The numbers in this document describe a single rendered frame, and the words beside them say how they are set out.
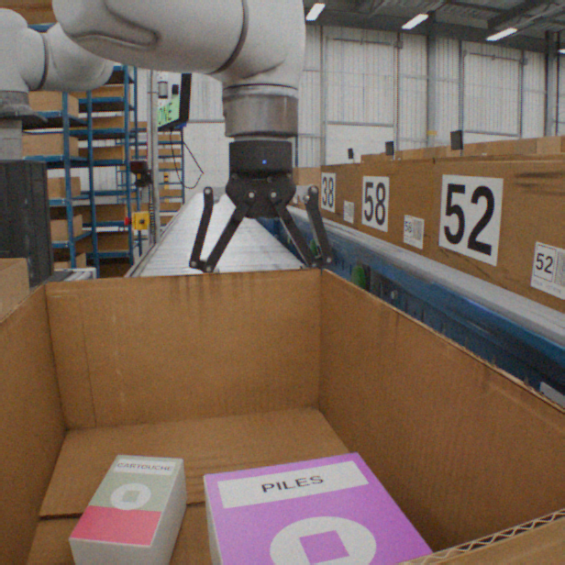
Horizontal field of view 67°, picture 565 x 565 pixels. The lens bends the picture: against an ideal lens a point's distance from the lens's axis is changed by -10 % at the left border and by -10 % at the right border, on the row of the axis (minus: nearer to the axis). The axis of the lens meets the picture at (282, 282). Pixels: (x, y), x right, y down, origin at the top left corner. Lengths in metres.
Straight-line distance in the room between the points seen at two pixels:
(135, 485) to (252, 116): 0.38
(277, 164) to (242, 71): 0.11
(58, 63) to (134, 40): 0.92
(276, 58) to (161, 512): 0.44
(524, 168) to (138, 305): 0.45
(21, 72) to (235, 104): 0.86
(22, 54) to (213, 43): 0.90
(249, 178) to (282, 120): 0.08
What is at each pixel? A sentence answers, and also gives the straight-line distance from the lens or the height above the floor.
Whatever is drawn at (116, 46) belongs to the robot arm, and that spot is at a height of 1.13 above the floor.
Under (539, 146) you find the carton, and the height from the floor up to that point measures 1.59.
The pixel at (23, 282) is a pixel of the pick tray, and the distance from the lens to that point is 1.13.
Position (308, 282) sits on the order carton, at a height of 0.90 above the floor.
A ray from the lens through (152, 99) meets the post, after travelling 2.03.
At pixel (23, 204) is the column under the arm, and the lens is 1.24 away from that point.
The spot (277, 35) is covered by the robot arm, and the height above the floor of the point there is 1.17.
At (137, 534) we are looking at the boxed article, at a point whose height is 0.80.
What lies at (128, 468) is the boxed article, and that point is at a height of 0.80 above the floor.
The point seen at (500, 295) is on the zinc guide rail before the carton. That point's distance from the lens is 0.56.
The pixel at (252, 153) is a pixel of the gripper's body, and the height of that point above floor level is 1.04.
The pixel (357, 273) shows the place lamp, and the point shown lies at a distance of 0.90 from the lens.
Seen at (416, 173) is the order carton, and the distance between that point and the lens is 0.84.
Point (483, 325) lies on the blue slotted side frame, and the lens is 0.54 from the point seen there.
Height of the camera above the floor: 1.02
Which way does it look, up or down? 13 degrees down
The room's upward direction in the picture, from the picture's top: straight up
